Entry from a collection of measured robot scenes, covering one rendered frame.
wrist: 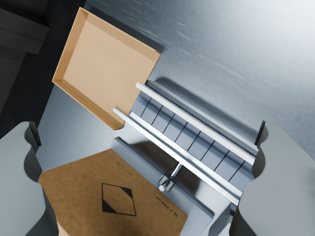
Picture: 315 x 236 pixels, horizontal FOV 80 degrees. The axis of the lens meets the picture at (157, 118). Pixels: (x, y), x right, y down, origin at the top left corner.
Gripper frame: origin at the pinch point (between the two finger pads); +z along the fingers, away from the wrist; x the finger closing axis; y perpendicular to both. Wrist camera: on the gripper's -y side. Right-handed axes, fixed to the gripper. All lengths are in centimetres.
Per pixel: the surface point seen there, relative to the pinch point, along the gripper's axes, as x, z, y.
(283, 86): 28.9, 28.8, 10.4
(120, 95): -10.5, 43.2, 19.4
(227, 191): 13.9, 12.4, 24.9
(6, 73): -157, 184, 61
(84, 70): -24, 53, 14
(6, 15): -119, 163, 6
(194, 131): 9.8, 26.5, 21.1
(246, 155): 18.8, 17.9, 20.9
